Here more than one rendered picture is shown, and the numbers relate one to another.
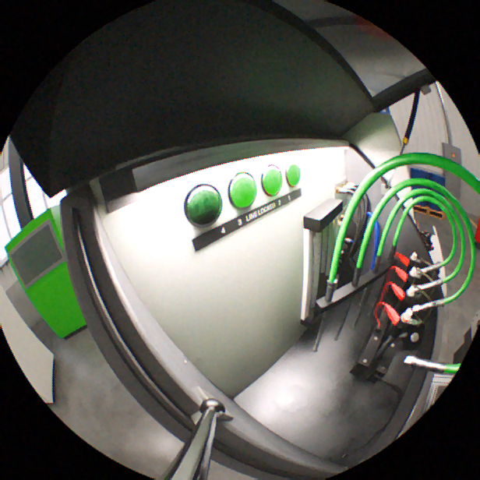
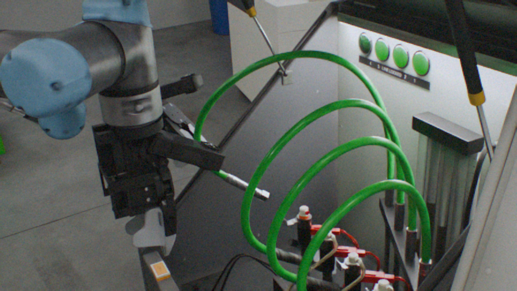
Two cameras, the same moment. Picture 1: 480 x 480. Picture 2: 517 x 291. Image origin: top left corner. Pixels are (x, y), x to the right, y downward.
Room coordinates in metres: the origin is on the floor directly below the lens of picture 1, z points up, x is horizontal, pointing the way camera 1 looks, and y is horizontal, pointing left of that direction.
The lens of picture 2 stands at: (0.19, -1.19, 1.71)
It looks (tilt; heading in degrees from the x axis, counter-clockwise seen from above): 25 degrees down; 102
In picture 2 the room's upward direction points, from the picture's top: 4 degrees counter-clockwise
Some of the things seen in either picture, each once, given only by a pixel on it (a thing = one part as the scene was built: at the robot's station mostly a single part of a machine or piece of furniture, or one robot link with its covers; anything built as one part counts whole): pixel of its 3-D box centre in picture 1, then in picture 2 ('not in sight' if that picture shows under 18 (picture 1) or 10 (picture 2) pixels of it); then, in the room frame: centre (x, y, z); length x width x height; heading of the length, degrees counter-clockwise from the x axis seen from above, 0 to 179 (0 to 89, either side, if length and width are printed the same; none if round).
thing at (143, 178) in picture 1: (301, 145); (424, 40); (0.31, -0.14, 1.43); 0.54 x 0.03 x 0.02; 126
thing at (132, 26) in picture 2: not in sight; (119, 43); (-0.09, -0.58, 1.55); 0.09 x 0.08 x 0.11; 77
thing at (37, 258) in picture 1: (55, 273); not in sight; (1.34, 2.61, 0.81); 1.05 x 0.81 x 1.62; 126
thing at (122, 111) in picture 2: not in sight; (131, 104); (-0.09, -0.57, 1.47); 0.08 x 0.08 x 0.05
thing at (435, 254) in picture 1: (426, 248); not in sight; (0.39, -0.95, 0.97); 0.70 x 0.22 x 0.03; 126
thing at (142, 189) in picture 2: not in sight; (135, 163); (-0.09, -0.58, 1.39); 0.09 x 0.08 x 0.12; 36
